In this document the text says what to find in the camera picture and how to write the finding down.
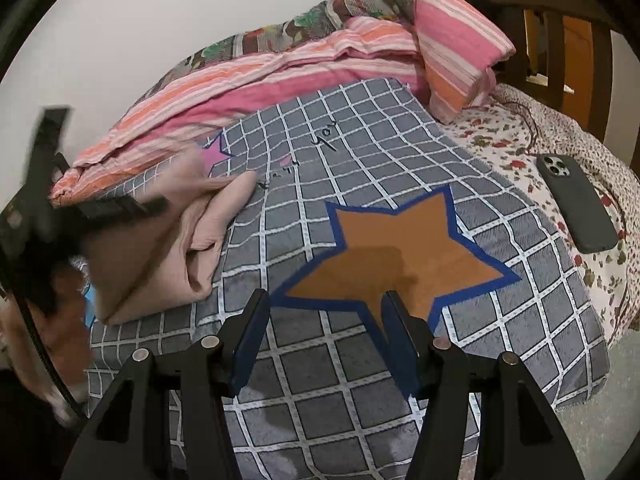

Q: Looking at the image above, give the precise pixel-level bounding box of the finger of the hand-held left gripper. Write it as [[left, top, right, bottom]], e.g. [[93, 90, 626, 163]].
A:
[[74, 197, 169, 222], [27, 107, 72, 197]]

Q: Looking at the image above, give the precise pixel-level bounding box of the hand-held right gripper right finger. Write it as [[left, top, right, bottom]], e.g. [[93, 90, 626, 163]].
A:
[[380, 290, 586, 480]]

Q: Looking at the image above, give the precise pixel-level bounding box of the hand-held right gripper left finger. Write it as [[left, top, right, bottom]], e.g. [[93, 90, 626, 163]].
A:
[[60, 288, 272, 480]]

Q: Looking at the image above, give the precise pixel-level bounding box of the pink ribbed sweater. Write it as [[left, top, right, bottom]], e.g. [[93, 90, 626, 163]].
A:
[[87, 150, 259, 327]]

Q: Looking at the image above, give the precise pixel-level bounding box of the person's left hand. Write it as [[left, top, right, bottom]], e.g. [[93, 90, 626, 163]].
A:
[[0, 260, 97, 412]]

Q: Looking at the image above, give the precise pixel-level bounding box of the grey checked star blanket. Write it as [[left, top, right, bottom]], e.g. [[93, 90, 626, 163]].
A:
[[82, 77, 612, 480]]

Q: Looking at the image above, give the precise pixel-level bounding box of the pink orange striped quilt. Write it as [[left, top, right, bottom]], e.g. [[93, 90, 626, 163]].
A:
[[50, 0, 517, 207]]

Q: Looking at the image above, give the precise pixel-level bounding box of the smartphone in dark case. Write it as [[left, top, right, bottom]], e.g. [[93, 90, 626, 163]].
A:
[[536, 153, 619, 255]]

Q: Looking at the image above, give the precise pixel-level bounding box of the floral bedsheet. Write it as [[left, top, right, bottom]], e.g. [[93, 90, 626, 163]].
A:
[[439, 82, 632, 347]]

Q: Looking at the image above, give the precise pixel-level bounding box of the floral patchwork quilt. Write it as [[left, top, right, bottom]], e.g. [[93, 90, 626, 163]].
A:
[[175, 0, 427, 77]]

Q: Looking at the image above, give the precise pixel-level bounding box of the dark charging cable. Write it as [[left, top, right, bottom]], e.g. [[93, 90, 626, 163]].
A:
[[497, 101, 543, 157]]

